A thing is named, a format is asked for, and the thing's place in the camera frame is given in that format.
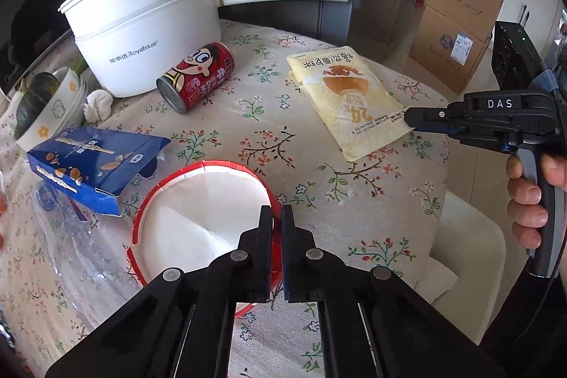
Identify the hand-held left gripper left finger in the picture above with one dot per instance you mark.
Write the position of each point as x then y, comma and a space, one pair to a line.
257, 263

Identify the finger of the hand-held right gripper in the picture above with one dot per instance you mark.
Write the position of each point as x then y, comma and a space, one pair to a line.
443, 129
429, 114

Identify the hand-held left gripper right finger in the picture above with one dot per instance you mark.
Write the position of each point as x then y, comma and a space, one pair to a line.
294, 263

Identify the pale yellow packet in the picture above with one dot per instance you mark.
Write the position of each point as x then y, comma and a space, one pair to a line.
354, 103

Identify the red paper bowl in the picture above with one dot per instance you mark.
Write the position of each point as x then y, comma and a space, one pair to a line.
186, 218

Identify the white plastic bin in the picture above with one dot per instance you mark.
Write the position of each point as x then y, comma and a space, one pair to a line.
469, 254

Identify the clear plastic bottle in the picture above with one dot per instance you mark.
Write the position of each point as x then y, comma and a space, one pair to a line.
75, 236

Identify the red cartoon can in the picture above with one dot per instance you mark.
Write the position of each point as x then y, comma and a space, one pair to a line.
199, 77

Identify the blue cardboard box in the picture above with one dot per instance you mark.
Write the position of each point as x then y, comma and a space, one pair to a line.
88, 156

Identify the person's right hand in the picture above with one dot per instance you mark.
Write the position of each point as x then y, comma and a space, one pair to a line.
525, 205

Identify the floral tablecloth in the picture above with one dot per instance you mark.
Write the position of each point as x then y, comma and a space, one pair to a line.
288, 165

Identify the person's dark clothing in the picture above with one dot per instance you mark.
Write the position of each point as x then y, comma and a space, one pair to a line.
509, 316

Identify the crumpled white tissue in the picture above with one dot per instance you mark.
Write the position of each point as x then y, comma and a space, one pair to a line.
98, 105

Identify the white flower print bowl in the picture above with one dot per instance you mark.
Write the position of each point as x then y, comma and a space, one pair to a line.
53, 116

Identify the white electric pot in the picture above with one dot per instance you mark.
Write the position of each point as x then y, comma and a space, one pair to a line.
146, 28

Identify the green pumpkin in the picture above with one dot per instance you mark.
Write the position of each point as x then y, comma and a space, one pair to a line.
31, 103

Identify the black microwave oven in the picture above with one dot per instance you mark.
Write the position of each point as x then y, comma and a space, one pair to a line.
35, 6

